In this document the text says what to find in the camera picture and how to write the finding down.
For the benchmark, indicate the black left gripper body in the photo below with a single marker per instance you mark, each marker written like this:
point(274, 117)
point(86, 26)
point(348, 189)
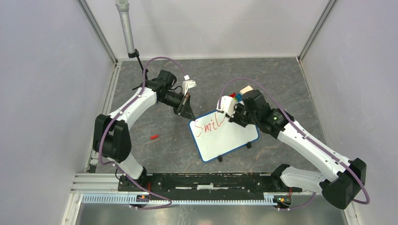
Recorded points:
point(177, 101)

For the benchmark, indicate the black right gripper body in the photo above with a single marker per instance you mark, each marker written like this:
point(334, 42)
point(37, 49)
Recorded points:
point(242, 117)

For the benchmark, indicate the blue framed whiteboard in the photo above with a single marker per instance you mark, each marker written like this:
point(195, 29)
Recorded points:
point(215, 136)

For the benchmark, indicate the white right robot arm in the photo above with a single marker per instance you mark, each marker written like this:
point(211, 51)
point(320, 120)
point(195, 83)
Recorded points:
point(339, 179)

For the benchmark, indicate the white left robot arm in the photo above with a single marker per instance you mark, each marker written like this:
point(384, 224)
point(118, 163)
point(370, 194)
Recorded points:
point(111, 137)

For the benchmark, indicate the blue lego brick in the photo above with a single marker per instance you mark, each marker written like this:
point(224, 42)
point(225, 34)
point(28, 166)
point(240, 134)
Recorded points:
point(238, 97)

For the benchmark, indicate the white lego brick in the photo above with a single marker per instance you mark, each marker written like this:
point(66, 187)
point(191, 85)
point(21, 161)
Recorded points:
point(245, 90)

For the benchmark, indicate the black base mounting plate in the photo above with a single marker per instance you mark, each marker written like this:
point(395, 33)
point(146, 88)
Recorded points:
point(213, 186)

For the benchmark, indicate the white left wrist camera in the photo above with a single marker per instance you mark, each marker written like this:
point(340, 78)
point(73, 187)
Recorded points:
point(187, 84)

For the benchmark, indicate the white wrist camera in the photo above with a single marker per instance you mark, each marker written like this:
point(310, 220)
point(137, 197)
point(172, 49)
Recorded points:
point(187, 84)
point(227, 105)

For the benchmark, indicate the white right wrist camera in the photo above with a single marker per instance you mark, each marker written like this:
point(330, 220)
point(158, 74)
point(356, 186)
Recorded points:
point(227, 105)

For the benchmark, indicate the slotted aluminium cable duct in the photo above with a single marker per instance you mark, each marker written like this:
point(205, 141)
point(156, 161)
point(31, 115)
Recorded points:
point(146, 199)

